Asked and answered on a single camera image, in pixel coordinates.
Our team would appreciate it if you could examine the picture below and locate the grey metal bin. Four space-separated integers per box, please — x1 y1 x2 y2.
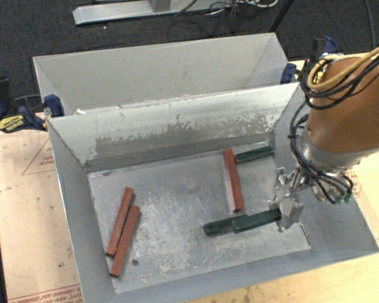
32 10 379 303

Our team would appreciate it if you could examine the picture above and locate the dark green flat block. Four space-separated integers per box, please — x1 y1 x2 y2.
233 145 276 165
202 214 251 238
230 207 283 235

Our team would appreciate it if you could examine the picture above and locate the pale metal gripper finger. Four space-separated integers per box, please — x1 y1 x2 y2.
264 167 293 205
274 198 309 233

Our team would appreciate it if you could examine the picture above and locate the brown cardboard board, red print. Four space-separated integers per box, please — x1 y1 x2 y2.
0 63 379 303

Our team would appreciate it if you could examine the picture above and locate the red-brown flat block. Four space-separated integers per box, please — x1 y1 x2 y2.
96 185 144 258
222 147 246 214
100 204 151 279

